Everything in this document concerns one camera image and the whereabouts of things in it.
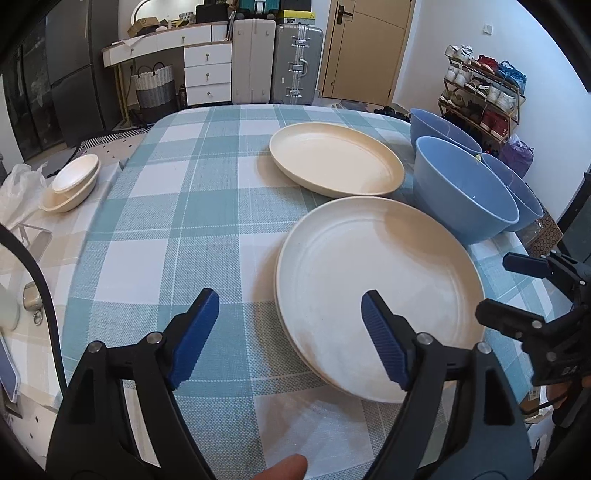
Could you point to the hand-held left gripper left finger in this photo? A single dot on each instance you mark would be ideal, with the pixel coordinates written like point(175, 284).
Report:
point(196, 337)

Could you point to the wooden door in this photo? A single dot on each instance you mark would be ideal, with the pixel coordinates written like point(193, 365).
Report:
point(360, 50)

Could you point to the beige suitcase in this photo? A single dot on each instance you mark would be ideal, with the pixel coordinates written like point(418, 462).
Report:
point(251, 60)

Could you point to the white plastic bag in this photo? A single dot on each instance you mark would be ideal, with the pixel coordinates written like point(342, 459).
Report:
point(18, 189)

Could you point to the pile of shoes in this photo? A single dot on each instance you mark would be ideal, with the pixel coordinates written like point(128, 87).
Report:
point(390, 113)

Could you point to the small cream bowl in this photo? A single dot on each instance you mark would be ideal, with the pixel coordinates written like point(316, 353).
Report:
point(76, 173)

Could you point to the clear acrylic stand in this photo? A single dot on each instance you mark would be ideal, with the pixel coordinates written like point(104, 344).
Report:
point(34, 242)

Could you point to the dark tall cabinet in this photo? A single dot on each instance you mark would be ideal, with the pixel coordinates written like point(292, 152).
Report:
point(60, 69)

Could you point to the black bag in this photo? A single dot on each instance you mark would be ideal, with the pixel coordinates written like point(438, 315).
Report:
point(214, 13)

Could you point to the cardboard box on dresser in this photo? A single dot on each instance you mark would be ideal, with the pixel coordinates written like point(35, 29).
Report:
point(143, 26)

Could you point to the shoe rack with shoes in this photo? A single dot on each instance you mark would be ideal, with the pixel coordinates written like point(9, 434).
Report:
point(480, 92)

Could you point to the white dresser with drawers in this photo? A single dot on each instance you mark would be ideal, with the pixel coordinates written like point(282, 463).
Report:
point(207, 69)

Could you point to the brown patterned paper bag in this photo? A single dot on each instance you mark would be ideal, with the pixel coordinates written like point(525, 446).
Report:
point(547, 235)

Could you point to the white cup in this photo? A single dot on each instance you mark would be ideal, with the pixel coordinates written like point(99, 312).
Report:
point(7, 304)

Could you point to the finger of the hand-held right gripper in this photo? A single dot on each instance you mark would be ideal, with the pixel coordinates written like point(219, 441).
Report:
point(526, 265)
point(505, 318)

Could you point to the teal plaid tablecloth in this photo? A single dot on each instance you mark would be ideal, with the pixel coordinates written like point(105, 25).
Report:
point(184, 230)

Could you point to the large cream plate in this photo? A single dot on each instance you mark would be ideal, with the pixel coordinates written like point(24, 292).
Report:
point(369, 258)
point(332, 157)

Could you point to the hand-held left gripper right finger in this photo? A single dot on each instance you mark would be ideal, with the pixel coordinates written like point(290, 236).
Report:
point(385, 341)

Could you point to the beige plaid cloth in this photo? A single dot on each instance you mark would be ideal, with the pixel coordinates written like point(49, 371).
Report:
point(64, 240)

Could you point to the silver suitcase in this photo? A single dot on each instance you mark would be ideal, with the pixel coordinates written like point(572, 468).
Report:
point(295, 64)

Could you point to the smartphone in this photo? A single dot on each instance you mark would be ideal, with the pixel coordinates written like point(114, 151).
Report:
point(7, 369)

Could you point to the person's left hand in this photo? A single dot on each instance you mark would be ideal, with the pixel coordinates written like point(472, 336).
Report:
point(286, 466)

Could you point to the woven laundry basket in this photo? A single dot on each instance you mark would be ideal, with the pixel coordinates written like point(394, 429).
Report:
point(154, 87)

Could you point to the stacked cream small bowls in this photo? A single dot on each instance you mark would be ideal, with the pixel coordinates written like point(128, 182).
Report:
point(69, 202)

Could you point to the black and white rug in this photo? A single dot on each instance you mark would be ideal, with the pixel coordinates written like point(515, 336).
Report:
point(111, 137)

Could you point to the dark framed glass door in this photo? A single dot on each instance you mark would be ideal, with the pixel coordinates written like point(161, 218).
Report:
point(575, 217)

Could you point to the blue ceramic bowl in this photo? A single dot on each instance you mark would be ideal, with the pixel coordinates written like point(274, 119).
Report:
point(434, 124)
point(452, 198)
point(526, 203)

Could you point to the purple plastic bag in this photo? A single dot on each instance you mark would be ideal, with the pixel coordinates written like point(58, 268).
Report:
point(517, 154)

